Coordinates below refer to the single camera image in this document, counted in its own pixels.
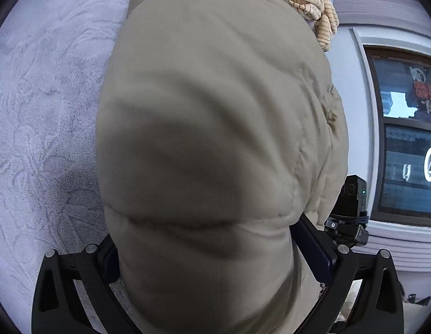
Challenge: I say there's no khaki puffer jacket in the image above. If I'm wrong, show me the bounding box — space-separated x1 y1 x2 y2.
95 0 350 334

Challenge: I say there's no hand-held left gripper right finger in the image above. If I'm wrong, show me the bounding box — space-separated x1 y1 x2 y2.
290 213 405 334

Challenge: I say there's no purple embossed blanket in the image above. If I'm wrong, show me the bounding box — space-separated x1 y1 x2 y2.
0 0 147 324

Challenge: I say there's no cream striped garment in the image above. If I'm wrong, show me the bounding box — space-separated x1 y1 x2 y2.
285 0 339 53

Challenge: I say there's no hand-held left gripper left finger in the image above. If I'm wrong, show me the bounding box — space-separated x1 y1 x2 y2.
32 235 138 334

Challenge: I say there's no dark framed window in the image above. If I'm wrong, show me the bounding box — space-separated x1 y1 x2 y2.
365 45 431 228

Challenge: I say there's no colourful window sticker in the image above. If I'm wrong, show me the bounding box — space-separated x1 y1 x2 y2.
409 65 431 115

